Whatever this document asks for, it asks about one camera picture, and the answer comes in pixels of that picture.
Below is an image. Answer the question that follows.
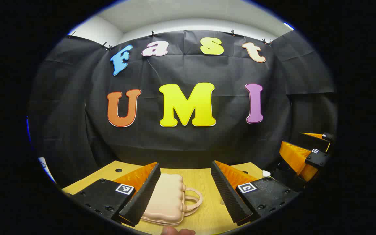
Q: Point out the pink hard-shell suitcase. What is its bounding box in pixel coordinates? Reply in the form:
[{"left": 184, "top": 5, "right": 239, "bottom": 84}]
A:
[{"left": 141, "top": 173, "right": 204, "bottom": 226}]

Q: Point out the black backdrop cloth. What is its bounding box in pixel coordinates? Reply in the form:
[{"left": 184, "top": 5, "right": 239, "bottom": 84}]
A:
[{"left": 28, "top": 30, "right": 338, "bottom": 188}]

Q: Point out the white equipment with black parts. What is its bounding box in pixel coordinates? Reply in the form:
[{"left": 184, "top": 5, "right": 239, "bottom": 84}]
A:
[{"left": 38, "top": 158, "right": 56, "bottom": 183}]

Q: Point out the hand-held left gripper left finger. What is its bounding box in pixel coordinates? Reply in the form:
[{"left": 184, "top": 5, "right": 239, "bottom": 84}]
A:
[{"left": 61, "top": 162, "right": 161, "bottom": 228}]

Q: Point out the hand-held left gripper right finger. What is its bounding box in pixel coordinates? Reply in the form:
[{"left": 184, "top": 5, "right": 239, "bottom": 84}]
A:
[{"left": 210, "top": 160, "right": 302, "bottom": 227}]

